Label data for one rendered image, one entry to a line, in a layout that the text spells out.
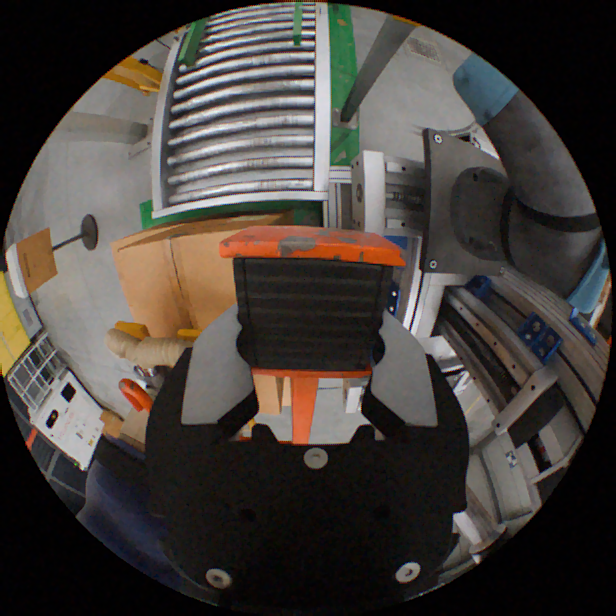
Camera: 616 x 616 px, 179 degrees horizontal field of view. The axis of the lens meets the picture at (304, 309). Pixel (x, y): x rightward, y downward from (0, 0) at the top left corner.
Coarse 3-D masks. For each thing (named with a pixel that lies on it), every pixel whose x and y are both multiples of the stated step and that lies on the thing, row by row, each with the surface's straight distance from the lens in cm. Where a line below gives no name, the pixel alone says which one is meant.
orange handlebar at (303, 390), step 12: (120, 384) 35; (132, 384) 33; (300, 384) 16; (312, 384) 16; (132, 396) 37; (144, 396) 33; (300, 396) 17; (312, 396) 17; (144, 408) 36; (300, 408) 19; (312, 408) 19; (300, 420) 21; (300, 432) 24
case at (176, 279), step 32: (192, 224) 72; (224, 224) 51; (256, 224) 42; (128, 256) 55; (160, 256) 47; (192, 256) 42; (128, 288) 60; (160, 288) 51; (192, 288) 45; (224, 288) 41; (160, 320) 57; (192, 320) 50; (256, 384) 59
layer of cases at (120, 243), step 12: (216, 216) 103; (228, 216) 87; (288, 216) 91; (156, 228) 112; (168, 228) 95; (120, 240) 122; (132, 240) 114; (120, 276) 131; (132, 312) 138; (288, 384) 124; (288, 396) 134
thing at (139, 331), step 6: (120, 324) 47; (126, 324) 46; (132, 324) 45; (138, 324) 43; (144, 324) 43; (126, 330) 46; (132, 330) 44; (138, 330) 42; (144, 330) 42; (138, 336) 44; (144, 336) 43; (150, 336) 44; (138, 372) 49
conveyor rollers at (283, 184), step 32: (224, 32) 128; (256, 32) 124; (288, 32) 115; (224, 64) 107; (256, 64) 105; (224, 96) 96; (288, 96) 87; (224, 128) 87; (256, 128) 86; (192, 160) 92; (256, 160) 78; (288, 160) 76; (192, 192) 87; (224, 192) 80; (256, 192) 79
